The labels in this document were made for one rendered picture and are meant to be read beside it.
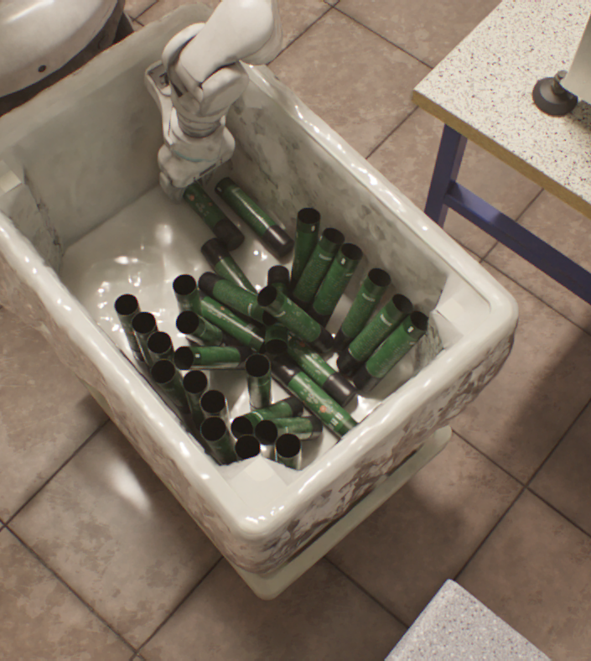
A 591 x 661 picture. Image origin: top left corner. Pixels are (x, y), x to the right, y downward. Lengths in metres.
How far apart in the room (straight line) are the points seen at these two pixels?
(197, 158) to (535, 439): 0.88
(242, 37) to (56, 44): 0.87
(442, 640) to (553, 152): 0.56
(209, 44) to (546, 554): 1.08
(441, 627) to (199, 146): 0.64
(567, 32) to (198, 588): 1.07
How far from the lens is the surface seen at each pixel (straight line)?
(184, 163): 1.21
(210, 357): 1.15
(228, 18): 1.01
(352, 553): 1.64
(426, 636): 0.87
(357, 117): 2.05
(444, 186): 1.42
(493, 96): 1.14
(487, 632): 0.88
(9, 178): 1.20
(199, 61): 1.02
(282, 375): 1.22
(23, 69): 1.82
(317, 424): 1.19
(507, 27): 1.21
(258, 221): 1.33
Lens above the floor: 1.61
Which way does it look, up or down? 65 degrees down
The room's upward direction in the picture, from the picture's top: 1 degrees counter-clockwise
